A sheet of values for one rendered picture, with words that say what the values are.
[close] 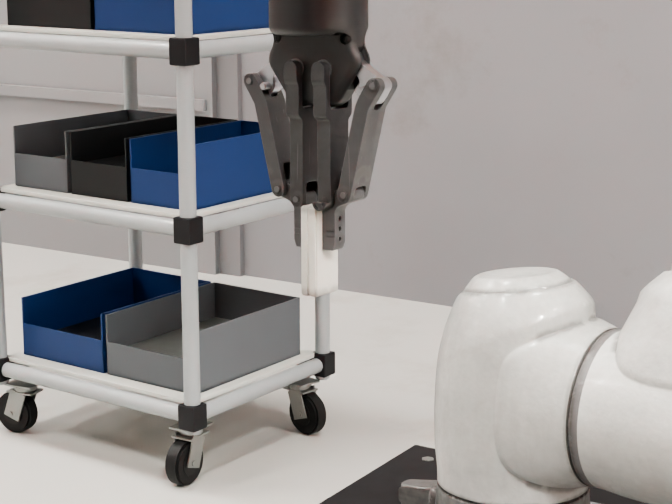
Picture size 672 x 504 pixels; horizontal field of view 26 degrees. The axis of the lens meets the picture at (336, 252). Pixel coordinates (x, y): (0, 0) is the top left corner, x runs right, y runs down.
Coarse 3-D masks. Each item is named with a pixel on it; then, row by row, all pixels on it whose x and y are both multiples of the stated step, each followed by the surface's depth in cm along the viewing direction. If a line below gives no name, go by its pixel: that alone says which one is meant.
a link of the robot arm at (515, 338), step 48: (480, 288) 141; (528, 288) 139; (576, 288) 141; (480, 336) 138; (528, 336) 137; (576, 336) 137; (480, 384) 139; (528, 384) 136; (480, 432) 140; (528, 432) 136; (480, 480) 141; (528, 480) 139; (576, 480) 137
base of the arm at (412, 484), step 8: (408, 480) 156; (416, 480) 155; (424, 480) 155; (432, 480) 155; (400, 488) 155; (408, 488) 154; (416, 488) 153; (424, 488) 152; (432, 488) 151; (440, 488) 146; (400, 496) 155; (408, 496) 154; (416, 496) 153; (424, 496) 152; (432, 496) 151; (440, 496) 146; (448, 496) 144; (584, 496) 144
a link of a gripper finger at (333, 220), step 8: (336, 192) 110; (360, 192) 110; (336, 200) 110; (352, 200) 110; (336, 208) 110; (344, 208) 112; (328, 216) 111; (336, 216) 111; (344, 216) 112; (328, 224) 111; (336, 224) 111; (344, 224) 112; (328, 232) 111; (336, 232) 111; (344, 232) 112; (328, 240) 111; (336, 240) 111; (344, 240) 112; (328, 248) 111; (336, 248) 112
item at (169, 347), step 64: (64, 0) 250; (128, 0) 241; (192, 0) 235; (256, 0) 249; (128, 64) 288; (192, 64) 231; (64, 128) 273; (128, 128) 266; (192, 128) 233; (256, 128) 268; (0, 192) 264; (64, 192) 258; (128, 192) 250; (192, 192) 235; (256, 192) 255; (0, 256) 266; (192, 256) 238; (0, 320) 268; (64, 320) 280; (128, 320) 262; (192, 320) 240; (256, 320) 260; (320, 320) 271; (0, 384) 271; (64, 384) 260; (128, 384) 254; (192, 384) 242; (256, 384) 257; (192, 448) 247
